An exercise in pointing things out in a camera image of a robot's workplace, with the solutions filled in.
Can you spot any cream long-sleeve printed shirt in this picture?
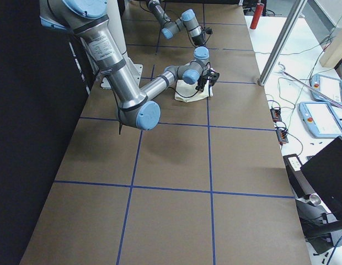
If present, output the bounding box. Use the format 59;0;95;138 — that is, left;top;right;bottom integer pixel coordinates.
174;67;214;103

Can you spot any orange black connector box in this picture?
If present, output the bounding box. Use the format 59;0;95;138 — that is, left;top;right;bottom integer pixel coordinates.
270;108;282;122

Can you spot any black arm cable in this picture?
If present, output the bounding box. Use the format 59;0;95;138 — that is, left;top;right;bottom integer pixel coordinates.
117;62;216;136
159;9;213;47

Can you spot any red metal bottle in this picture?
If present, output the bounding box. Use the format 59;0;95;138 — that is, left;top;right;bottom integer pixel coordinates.
250;2;265;30

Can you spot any aluminium frame post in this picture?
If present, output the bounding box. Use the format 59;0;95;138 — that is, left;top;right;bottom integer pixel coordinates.
258;0;307;86

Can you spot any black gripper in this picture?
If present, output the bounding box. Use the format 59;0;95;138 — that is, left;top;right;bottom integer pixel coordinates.
195;69;220;91
192;27;213;46

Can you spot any black laptop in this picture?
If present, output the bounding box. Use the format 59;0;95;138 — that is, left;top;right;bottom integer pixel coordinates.
301;136;342;220

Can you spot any black box white label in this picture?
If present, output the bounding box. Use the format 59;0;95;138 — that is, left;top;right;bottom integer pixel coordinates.
283;154;315;198

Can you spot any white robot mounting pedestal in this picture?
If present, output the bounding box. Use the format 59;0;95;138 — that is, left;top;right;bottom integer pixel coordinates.
100;0;143;89

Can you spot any near blue teach pendant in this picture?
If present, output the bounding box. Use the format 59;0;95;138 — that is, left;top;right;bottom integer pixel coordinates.
298;102;342;139

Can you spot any blue teach pendant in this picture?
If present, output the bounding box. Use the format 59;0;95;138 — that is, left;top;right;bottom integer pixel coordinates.
311;74;342;105
298;102;342;139

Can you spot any steel cup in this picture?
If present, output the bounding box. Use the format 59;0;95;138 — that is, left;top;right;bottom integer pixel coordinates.
308;194;322;206

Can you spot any reacher grabber stick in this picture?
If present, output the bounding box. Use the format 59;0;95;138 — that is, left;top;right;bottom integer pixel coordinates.
277;62;342;108

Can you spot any far blue teach pendant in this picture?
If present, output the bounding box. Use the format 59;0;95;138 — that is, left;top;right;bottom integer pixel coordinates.
311;74;342;105

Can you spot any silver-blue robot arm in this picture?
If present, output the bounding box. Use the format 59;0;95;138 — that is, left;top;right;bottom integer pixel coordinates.
146;1;213;47
39;1;219;130

